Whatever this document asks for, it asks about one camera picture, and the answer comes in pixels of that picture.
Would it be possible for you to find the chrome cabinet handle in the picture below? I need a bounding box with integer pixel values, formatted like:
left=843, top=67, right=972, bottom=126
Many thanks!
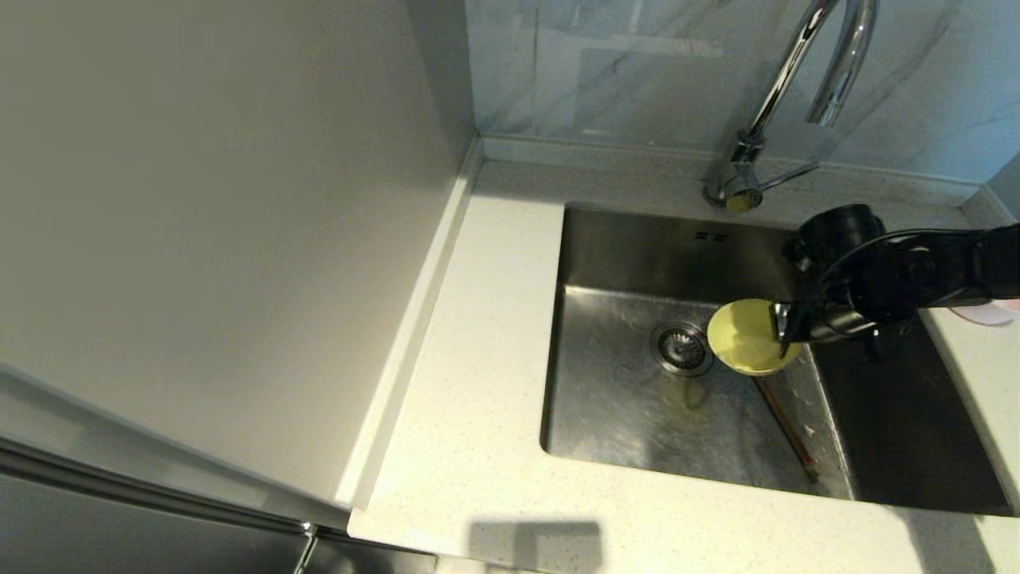
left=292, top=521, right=320, bottom=574

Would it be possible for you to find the beige tall cabinet side panel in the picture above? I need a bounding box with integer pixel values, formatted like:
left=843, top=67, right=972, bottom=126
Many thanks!
left=0, top=0, right=483, bottom=511

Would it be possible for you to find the yellow plastic bowl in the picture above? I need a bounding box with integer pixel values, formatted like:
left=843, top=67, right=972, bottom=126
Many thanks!
left=706, top=298, right=802, bottom=376

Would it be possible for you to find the round metal sink strainer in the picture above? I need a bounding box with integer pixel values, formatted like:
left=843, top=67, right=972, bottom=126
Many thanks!
left=649, top=320, right=716, bottom=378

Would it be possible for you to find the chrome gooseneck faucet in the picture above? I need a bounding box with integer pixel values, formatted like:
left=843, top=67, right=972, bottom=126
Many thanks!
left=701, top=0, right=879, bottom=214

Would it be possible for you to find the pale pink bowl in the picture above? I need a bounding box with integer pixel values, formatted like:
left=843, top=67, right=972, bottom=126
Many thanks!
left=948, top=300, right=1020, bottom=328

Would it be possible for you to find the stainless steel sink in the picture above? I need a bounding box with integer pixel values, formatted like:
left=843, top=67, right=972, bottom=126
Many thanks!
left=539, top=203, right=1017, bottom=517

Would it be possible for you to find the chrome cabinet trim strip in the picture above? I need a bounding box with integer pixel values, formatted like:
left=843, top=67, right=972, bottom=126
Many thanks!
left=0, top=434, right=351, bottom=537

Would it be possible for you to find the grey tall cabinet door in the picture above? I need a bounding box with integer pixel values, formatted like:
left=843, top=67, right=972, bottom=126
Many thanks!
left=0, top=469, right=439, bottom=574

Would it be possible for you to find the brown wooden chopstick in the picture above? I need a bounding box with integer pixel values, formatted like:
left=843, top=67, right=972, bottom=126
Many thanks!
left=763, top=375, right=821, bottom=480
left=755, top=376, right=815, bottom=484

